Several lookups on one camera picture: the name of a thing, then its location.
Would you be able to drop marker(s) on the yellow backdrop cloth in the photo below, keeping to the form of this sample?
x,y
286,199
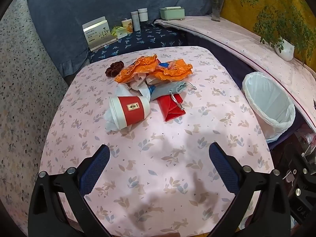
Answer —
x,y
237,7

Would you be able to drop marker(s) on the pink rabbit print tablecloth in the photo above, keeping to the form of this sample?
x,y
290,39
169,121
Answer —
x,y
158,153

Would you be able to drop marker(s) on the printed tin can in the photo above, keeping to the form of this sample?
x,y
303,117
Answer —
x,y
128,26

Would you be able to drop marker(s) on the glass vase with pink flowers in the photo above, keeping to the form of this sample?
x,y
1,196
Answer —
x,y
217,9

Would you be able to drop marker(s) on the blue backdrop cloth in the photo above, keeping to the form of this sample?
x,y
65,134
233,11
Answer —
x,y
74,5

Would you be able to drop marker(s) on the pale speckled floral cloth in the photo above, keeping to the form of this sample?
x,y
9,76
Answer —
x,y
24,91

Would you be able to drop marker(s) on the trash bin with white liner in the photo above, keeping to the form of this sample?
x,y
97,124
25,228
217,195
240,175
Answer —
x,y
261,98

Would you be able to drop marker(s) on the small green packet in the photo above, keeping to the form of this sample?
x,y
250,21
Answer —
x,y
121,32

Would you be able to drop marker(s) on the red envelope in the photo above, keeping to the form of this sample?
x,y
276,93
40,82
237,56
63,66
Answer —
x,y
170,111

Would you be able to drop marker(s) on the pale green tissue box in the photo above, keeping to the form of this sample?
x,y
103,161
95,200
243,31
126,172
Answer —
x,y
172,13

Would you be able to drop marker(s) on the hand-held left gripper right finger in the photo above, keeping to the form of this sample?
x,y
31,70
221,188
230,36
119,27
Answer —
x,y
222,167

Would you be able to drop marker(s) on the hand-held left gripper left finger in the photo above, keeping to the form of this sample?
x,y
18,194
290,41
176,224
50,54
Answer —
x,y
96,170

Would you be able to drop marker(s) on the pale pink ledge cloth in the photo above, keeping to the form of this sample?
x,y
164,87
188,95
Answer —
x,y
234,37

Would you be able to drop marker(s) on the dark red scrunchie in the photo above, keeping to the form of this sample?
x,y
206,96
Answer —
x,y
111,70

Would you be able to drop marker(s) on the navy floral cloth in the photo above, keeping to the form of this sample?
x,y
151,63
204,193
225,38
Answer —
x,y
148,39

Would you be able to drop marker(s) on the green plant in white pot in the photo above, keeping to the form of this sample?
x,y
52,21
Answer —
x,y
285,50

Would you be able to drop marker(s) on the white slim bottle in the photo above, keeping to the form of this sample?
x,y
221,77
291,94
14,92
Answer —
x,y
135,22

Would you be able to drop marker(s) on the dark purple cloth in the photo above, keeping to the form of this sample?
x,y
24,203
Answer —
x,y
229,64

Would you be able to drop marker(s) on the white printed card box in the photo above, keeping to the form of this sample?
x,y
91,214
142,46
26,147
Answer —
x,y
98,33

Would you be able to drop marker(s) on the red and white paper cup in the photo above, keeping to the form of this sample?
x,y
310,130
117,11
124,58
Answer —
x,y
130,111

